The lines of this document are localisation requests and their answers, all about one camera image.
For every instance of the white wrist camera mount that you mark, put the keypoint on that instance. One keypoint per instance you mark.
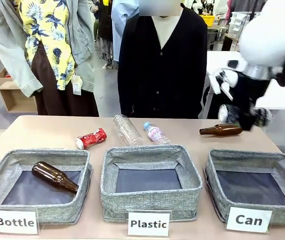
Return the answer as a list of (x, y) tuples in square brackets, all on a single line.
[(228, 77)]

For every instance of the white Bottle label sign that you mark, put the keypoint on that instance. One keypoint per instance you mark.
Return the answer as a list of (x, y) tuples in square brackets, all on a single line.
[(15, 222)]

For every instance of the yellow plastic crate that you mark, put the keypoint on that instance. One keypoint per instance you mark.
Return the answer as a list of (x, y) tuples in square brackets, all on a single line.
[(207, 20)]

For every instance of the white storage drawer unit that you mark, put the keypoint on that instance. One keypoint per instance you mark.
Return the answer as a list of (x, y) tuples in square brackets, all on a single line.
[(240, 22)]

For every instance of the brown glass bottle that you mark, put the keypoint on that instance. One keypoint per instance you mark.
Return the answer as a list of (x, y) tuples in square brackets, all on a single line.
[(52, 175), (223, 130)]

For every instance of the brown cardboard box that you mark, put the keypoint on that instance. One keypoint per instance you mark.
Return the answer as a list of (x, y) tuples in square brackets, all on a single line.
[(15, 97)]

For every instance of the pink label water bottle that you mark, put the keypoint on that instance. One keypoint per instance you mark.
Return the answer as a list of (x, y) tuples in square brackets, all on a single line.
[(156, 133)]

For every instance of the person in yellow floral shirt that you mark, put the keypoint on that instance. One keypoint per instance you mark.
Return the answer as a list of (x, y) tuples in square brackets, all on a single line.
[(57, 95)]

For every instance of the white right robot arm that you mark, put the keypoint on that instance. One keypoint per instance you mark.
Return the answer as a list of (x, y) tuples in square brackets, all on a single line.
[(265, 37)]

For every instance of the white Can label sign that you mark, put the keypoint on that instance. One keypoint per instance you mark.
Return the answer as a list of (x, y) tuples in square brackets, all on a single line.
[(248, 220)]

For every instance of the white side table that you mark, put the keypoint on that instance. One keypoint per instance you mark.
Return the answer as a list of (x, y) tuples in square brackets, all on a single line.
[(282, 97)]

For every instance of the background person in blue coat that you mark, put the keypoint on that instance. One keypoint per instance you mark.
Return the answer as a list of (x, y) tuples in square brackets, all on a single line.
[(122, 22)]

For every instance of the clear empty plastic bottle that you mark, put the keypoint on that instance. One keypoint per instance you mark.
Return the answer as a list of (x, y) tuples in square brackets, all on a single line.
[(127, 130)]

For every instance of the crushed red soda can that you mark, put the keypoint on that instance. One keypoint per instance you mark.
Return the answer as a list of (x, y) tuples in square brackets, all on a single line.
[(91, 138)]

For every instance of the background person in dark clothes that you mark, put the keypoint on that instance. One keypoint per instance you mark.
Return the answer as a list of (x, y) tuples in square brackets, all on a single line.
[(105, 27)]

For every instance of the white Plastic label sign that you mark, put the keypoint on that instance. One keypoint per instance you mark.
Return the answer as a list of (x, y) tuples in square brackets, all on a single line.
[(148, 223)]

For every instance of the person in black cardigan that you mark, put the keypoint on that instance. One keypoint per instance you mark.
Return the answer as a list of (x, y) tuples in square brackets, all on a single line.
[(162, 82)]

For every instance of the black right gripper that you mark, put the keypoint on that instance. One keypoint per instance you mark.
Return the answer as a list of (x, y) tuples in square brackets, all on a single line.
[(250, 97)]

